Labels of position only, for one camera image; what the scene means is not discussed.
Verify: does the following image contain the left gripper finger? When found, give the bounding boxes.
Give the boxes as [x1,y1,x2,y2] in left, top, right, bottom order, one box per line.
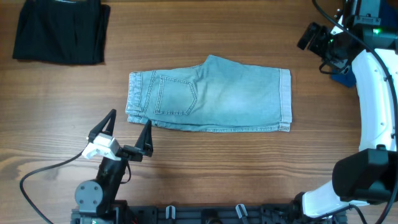
[134,120,154,157]
[88,109,116,142]

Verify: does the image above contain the light blue denim shorts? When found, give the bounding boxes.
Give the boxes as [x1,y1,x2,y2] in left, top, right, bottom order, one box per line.
[126,55,292,133]

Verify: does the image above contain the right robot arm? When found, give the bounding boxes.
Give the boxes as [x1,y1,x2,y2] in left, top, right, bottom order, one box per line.
[288,1,397,223]

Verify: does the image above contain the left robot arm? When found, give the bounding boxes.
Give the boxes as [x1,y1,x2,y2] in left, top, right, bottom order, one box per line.
[71,109,154,223]

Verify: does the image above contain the dark blue garment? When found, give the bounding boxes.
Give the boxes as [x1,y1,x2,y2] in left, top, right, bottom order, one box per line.
[330,1,397,87]

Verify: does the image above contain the black folded garment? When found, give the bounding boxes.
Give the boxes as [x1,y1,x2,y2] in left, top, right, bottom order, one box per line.
[12,0,111,65]

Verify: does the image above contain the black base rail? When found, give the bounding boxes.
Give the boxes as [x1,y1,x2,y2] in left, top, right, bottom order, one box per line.
[70,204,348,224]

